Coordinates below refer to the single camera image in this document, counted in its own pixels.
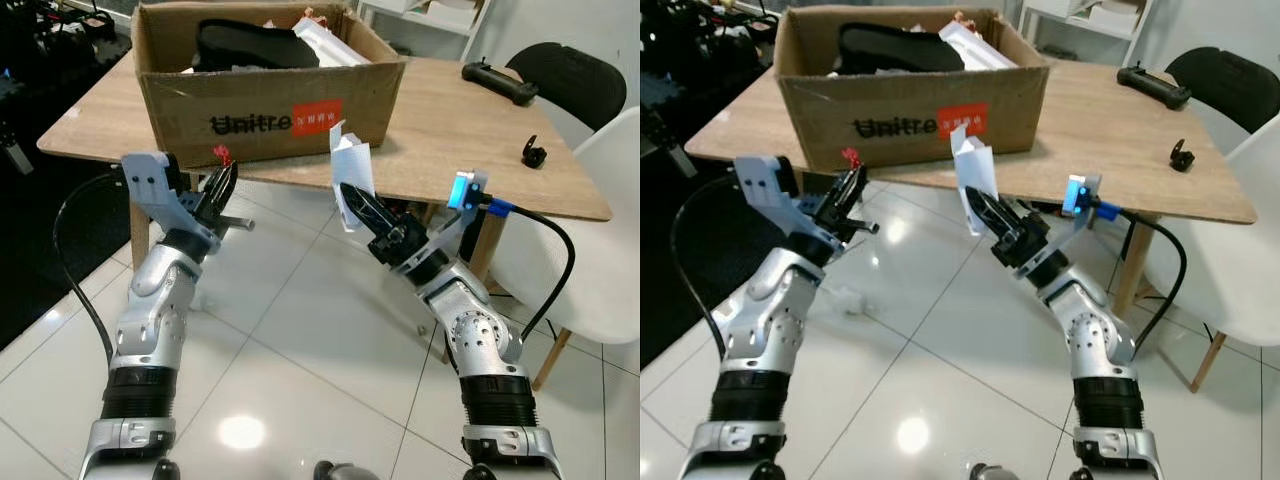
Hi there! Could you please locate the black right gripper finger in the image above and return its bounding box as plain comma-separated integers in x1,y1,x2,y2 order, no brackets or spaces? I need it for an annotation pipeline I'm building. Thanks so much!
960,192,1009,243
338,190,386,241
345,183,399,227
968,186,1021,229

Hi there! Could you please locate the white paper packet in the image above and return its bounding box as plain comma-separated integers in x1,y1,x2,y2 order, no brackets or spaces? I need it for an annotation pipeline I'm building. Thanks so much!
950,125,999,236
330,120,376,233

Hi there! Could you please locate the cardboard box with Unitree print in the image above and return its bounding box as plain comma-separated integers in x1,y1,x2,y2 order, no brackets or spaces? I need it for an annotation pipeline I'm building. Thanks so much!
132,2,407,169
775,5,1051,173

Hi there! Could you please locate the light wooden table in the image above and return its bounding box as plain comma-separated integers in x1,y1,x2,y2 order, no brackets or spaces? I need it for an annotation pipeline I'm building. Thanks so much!
38,50,613,286
685,50,1259,319

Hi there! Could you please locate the black moulded packing piece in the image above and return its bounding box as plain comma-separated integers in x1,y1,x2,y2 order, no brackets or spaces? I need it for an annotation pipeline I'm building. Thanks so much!
192,20,321,73
838,22,966,73

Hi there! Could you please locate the white foam packing piece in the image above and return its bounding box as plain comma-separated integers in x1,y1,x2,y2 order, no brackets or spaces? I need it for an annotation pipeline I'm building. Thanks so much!
265,12,373,69
938,15,1021,71

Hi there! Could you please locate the black handheld controller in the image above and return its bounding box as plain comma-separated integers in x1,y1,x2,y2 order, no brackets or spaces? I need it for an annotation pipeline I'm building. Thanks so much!
462,60,539,106
1117,62,1193,111

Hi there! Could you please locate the dark floor rug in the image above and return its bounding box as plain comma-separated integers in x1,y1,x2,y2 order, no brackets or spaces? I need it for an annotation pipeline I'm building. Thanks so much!
640,70,746,366

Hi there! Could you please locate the white shelf unit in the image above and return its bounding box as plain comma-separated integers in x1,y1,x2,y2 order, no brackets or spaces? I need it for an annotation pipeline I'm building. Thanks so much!
355,0,501,61
1020,0,1156,66

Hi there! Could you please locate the white chair with wooden legs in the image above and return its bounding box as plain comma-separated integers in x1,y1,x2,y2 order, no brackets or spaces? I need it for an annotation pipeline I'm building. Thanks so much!
1140,110,1280,393
490,105,641,391

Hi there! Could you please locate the black equipment pile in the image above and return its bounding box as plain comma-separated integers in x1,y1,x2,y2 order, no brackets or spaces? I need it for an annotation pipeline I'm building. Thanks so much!
640,0,781,121
0,0,136,111

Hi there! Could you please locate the black chair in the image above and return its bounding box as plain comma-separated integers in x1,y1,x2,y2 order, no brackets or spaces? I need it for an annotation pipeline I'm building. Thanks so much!
1165,45,1280,131
505,42,629,131

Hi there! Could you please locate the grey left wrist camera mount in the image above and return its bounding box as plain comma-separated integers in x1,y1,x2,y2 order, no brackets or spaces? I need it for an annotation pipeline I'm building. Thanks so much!
735,155,841,256
120,152,223,251

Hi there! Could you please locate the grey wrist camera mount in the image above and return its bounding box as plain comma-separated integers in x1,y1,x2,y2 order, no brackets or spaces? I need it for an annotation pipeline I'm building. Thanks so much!
1045,172,1123,266
420,170,513,263
120,152,223,251
735,155,841,256

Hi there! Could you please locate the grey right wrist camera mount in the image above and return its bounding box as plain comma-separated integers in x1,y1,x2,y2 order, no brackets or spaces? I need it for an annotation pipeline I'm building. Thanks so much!
420,170,513,263
1045,172,1123,266

